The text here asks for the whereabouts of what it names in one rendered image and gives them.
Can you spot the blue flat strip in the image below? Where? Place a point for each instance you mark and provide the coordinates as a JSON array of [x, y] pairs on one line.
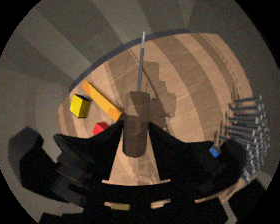
[[214, 152]]

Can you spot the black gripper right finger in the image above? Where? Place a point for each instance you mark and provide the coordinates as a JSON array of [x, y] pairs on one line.
[[169, 152]]

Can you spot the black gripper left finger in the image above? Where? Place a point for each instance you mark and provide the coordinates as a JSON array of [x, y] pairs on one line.
[[99, 149]]

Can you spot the yellow block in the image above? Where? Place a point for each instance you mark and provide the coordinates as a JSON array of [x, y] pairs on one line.
[[79, 107]]

